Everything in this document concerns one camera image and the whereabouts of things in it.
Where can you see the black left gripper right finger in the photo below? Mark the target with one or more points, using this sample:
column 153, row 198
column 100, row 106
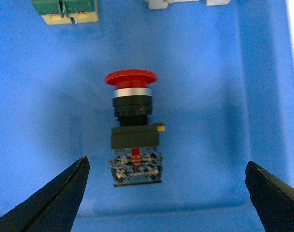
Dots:
column 272, row 198

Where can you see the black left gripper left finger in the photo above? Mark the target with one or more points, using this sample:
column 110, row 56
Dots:
column 54, row 207

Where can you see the red emergency stop button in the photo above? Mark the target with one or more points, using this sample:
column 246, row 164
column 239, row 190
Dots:
column 136, row 159

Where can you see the blue plastic bin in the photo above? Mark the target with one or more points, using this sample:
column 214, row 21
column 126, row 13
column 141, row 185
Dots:
column 225, row 93

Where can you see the green beige terminal block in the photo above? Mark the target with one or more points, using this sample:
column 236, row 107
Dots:
column 56, row 12

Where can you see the white circuit breaker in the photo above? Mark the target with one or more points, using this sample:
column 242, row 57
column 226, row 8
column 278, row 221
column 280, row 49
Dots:
column 164, row 4

